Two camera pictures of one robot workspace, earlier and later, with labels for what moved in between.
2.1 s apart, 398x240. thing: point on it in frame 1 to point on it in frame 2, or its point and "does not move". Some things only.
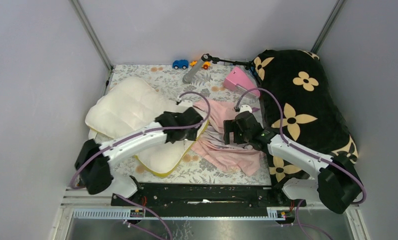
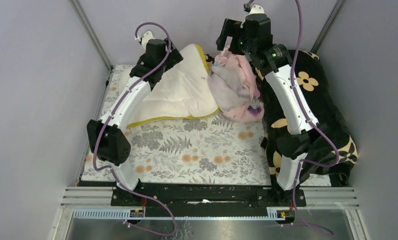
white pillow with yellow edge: x=131 y=104 to x=184 y=89
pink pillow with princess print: x=210 y=146 to x=233 y=86
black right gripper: x=230 y=126 to x=230 y=28
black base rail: x=207 y=199 does not move
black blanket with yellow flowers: x=298 y=105 does not move
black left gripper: x=191 y=134 to x=174 y=58
